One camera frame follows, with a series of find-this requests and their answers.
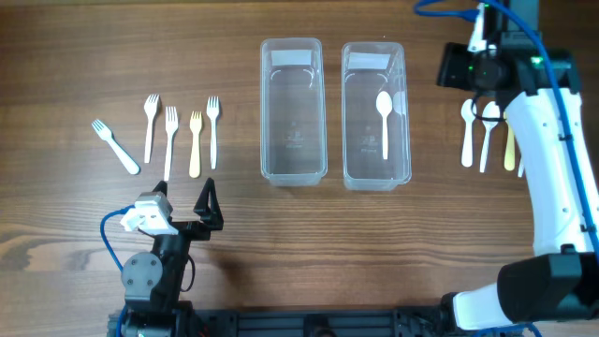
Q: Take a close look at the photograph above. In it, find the white spoon wide handle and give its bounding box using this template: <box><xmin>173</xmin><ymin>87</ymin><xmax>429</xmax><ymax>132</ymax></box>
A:
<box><xmin>460</xmin><ymin>98</ymin><xmax>476</xmax><ymax>168</ymax></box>

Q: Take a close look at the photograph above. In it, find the clear container right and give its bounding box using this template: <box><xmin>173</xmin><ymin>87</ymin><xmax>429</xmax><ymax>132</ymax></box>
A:
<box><xmin>342</xmin><ymin>42</ymin><xmax>412</xmax><ymax>191</ymax></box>

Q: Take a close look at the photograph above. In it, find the white fork middle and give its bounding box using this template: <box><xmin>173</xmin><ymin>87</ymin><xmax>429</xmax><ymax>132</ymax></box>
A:
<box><xmin>164</xmin><ymin>106</ymin><xmax>179</xmax><ymax>182</ymax></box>

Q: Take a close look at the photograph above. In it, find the white spoon thin handle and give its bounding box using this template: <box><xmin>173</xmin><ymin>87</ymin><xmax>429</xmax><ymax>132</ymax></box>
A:
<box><xmin>375</xmin><ymin>91</ymin><xmax>393</xmax><ymax>160</ymax></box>

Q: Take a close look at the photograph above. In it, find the white fork far left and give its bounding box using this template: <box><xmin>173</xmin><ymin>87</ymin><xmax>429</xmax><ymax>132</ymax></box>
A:
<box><xmin>92</xmin><ymin>119</ymin><xmax>140</xmax><ymax>175</ymax></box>

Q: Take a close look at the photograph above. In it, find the white fork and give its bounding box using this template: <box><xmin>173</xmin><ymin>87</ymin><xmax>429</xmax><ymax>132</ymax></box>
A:
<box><xmin>92</xmin><ymin>119</ymin><xmax>140</xmax><ymax>175</ymax></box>
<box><xmin>206</xmin><ymin>96</ymin><xmax>220</xmax><ymax>169</ymax></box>
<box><xmin>164</xmin><ymin>106</ymin><xmax>179</xmax><ymax>182</ymax></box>
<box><xmin>143</xmin><ymin>94</ymin><xmax>160</xmax><ymax>164</ymax></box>

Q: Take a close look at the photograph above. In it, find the beige plastic fork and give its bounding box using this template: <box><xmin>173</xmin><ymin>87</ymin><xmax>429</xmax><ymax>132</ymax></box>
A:
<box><xmin>189</xmin><ymin>111</ymin><xmax>202</xmax><ymax>179</ymax></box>

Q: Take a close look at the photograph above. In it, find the clear container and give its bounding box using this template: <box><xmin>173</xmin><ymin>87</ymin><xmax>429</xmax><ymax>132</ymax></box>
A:
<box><xmin>342</xmin><ymin>42</ymin><xmax>412</xmax><ymax>191</ymax></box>
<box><xmin>260</xmin><ymin>37</ymin><xmax>328</xmax><ymax>186</ymax></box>

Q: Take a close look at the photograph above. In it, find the beige plastic spoon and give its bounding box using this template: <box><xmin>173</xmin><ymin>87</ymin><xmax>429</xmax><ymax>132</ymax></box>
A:
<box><xmin>504</xmin><ymin>119</ymin><xmax>515</xmax><ymax>171</ymax></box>

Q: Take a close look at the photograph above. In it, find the white spoon ridged bowl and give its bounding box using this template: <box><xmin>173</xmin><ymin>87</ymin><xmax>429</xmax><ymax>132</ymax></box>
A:
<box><xmin>479</xmin><ymin>101</ymin><xmax>500</xmax><ymax>173</ymax></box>

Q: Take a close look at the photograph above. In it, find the white fork right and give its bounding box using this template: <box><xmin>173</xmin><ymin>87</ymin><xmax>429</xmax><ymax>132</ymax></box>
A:
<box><xmin>206</xmin><ymin>96</ymin><xmax>220</xmax><ymax>169</ymax></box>

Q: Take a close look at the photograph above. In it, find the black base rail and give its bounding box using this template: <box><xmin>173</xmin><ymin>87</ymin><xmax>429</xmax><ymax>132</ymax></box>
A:
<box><xmin>107</xmin><ymin>299</ymin><xmax>469</xmax><ymax>337</ymax></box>

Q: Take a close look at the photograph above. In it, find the clear container left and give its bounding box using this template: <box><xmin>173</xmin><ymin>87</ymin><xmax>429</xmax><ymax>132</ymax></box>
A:
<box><xmin>260</xmin><ymin>37</ymin><xmax>328</xmax><ymax>186</ymax></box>

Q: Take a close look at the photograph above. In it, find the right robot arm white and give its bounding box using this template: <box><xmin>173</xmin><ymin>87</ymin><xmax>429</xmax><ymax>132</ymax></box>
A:
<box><xmin>437</xmin><ymin>1</ymin><xmax>598</xmax><ymax>333</ymax></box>

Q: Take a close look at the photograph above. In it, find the left blue cable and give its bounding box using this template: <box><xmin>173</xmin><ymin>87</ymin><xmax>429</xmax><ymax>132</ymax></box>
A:
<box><xmin>98</xmin><ymin>205</ymin><xmax>136</xmax><ymax>337</ymax></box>

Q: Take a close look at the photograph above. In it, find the white spoon far right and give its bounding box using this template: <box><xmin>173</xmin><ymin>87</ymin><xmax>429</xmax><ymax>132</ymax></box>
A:
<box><xmin>518</xmin><ymin>159</ymin><xmax>524</xmax><ymax>178</ymax></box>

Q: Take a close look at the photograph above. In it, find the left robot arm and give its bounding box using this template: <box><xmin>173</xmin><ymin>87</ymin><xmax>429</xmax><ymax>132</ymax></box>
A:
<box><xmin>109</xmin><ymin>178</ymin><xmax>224</xmax><ymax>336</ymax></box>

